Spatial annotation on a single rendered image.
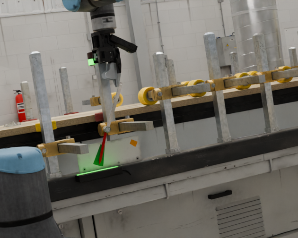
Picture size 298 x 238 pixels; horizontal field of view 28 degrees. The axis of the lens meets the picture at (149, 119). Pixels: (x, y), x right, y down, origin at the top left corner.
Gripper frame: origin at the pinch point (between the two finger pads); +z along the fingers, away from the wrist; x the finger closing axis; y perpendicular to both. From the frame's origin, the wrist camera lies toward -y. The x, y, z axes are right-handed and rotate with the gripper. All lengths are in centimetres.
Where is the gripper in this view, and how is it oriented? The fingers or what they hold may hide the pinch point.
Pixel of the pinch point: (118, 83)
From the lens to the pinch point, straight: 222.5
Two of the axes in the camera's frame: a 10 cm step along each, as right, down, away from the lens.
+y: -8.9, 1.5, -4.3
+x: 4.3, -0.2, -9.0
